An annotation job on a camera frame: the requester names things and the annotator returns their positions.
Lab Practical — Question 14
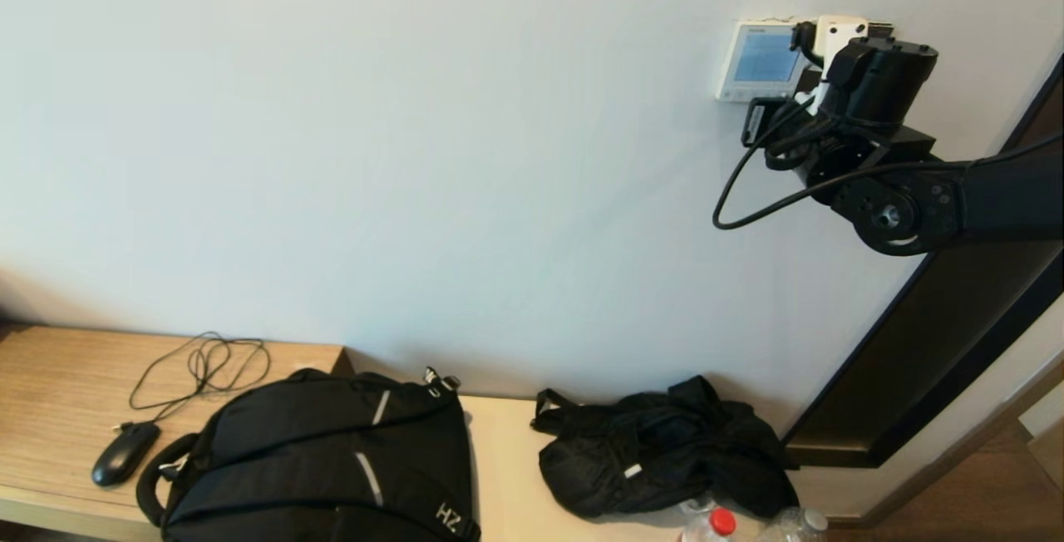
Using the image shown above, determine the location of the black crumpled fabric bag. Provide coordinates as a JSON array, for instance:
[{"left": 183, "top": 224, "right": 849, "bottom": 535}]
[{"left": 530, "top": 375, "right": 799, "bottom": 520}]

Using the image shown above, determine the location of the red-capped plastic bottle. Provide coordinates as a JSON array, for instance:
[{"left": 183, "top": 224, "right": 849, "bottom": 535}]
[{"left": 677, "top": 506, "right": 736, "bottom": 542}]

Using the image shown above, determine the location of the dark door frame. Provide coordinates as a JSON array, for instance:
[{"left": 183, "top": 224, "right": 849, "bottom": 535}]
[{"left": 781, "top": 56, "right": 1064, "bottom": 470}]

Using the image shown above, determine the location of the black backpack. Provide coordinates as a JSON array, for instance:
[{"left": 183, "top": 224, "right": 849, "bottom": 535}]
[{"left": 136, "top": 367, "right": 481, "bottom": 542}]

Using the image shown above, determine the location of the white-capped clear plastic bottle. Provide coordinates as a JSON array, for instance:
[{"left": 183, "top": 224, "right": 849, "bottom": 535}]
[{"left": 752, "top": 505, "right": 828, "bottom": 542}]

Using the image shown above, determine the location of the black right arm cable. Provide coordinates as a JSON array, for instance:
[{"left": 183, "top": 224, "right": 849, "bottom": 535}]
[{"left": 712, "top": 21, "right": 1064, "bottom": 231}]

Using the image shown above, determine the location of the black mouse cable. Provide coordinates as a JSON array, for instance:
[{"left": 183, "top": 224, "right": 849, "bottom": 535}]
[{"left": 114, "top": 333, "right": 272, "bottom": 433}]

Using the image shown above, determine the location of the white wall thermostat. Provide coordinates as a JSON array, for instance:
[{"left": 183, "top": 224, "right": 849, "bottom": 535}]
[{"left": 717, "top": 20, "right": 812, "bottom": 103}]

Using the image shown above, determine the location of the black computer mouse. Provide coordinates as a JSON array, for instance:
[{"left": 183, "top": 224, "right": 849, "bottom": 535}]
[{"left": 91, "top": 422, "right": 162, "bottom": 489}]

